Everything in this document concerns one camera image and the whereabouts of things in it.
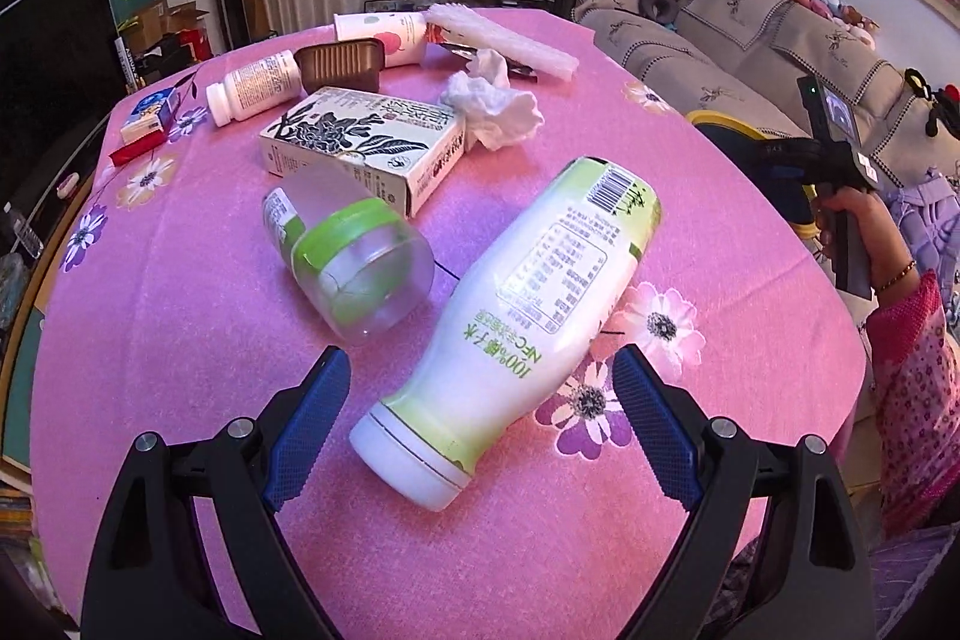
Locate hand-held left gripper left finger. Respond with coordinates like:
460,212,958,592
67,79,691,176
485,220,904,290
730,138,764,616
81,346,352,640

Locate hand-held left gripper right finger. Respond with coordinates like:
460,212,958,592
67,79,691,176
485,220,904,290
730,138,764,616
611,344,878,640

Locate yellow rimmed dark bin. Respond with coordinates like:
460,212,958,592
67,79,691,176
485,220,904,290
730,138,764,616
684,110,826,244

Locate clear jar with green band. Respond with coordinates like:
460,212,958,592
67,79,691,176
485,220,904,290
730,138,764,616
261,169,437,347

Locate white bottle with green label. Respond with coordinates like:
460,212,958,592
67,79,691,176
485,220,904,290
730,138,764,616
349,156,665,512

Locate floral printed carton box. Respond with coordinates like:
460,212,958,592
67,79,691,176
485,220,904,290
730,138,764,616
259,85,470,219

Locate red wrapper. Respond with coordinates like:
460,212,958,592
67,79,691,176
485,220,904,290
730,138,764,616
109,134,170,166

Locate white tissue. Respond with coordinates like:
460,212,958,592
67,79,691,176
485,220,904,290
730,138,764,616
439,47,545,152

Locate white foam net sleeve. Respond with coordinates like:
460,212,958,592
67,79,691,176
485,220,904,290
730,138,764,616
424,2,580,81

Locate white pill bottle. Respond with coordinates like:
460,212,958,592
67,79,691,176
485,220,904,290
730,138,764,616
205,49,305,129

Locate small blue and white box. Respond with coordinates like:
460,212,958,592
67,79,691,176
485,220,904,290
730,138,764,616
118,89,179,146

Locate brown plastic tray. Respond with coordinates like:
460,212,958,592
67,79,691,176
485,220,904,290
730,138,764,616
294,38,387,94

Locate white and pink paper cup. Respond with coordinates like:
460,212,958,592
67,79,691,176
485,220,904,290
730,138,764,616
334,10,430,67

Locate person's right forearm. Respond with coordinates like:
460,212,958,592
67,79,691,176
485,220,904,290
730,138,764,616
862,265,960,540

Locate person's right hand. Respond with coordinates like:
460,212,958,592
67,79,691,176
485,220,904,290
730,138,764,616
814,186,912,296

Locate black and yellow plush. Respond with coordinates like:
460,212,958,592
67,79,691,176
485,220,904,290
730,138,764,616
904,66,960,139

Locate beige sofa with deer covers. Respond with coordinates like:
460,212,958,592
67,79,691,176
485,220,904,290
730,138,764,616
562,0,960,214

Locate pink floral tablecloth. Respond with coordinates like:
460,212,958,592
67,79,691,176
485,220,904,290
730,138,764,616
30,6,875,640

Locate dark foil wrapper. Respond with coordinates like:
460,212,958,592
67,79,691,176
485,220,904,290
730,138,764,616
439,40,539,82

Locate black television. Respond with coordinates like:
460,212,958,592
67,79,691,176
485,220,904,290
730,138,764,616
0,0,128,251

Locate open cardboard boxes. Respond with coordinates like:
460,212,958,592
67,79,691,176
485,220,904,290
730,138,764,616
124,0,211,64

